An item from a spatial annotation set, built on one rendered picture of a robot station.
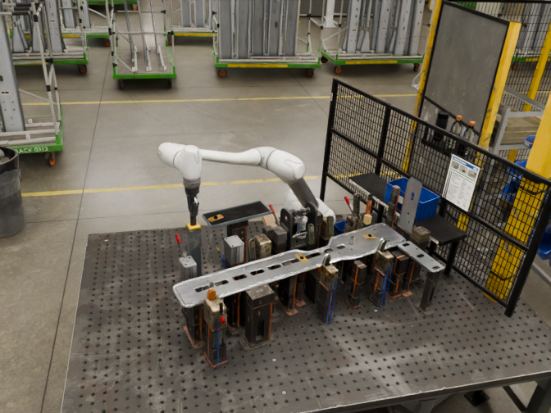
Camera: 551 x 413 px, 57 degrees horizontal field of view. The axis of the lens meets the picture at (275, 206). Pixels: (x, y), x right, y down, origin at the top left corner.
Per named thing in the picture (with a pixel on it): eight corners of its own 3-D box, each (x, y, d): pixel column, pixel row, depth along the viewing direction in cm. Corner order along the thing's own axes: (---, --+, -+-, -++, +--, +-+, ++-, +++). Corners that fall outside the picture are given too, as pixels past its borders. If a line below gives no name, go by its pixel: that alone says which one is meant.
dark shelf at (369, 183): (440, 247, 291) (441, 242, 289) (347, 180, 357) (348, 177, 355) (466, 238, 300) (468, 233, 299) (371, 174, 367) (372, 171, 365)
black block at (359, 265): (353, 313, 283) (361, 271, 268) (342, 301, 291) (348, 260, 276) (365, 308, 286) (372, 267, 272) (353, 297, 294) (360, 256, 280)
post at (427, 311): (426, 316, 283) (438, 276, 269) (413, 305, 291) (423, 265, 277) (434, 313, 286) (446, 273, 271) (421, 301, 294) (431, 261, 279)
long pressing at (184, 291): (185, 313, 234) (185, 310, 233) (169, 285, 250) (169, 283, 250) (408, 242, 295) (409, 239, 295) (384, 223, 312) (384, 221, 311)
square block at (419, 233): (409, 283, 308) (421, 234, 289) (400, 276, 314) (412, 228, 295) (419, 280, 311) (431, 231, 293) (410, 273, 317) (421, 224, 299)
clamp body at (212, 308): (212, 373, 241) (211, 315, 223) (200, 351, 252) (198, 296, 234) (232, 365, 246) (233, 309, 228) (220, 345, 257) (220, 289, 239)
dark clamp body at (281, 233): (273, 292, 295) (276, 238, 276) (262, 279, 305) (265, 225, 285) (289, 287, 300) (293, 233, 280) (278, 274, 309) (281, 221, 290)
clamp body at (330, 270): (322, 326, 272) (329, 275, 255) (310, 312, 281) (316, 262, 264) (336, 320, 276) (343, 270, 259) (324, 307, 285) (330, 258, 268)
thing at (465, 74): (468, 243, 477) (535, 23, 376) (455, 245, 474) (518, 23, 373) (405, 179, 589) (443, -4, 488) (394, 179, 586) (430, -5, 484)
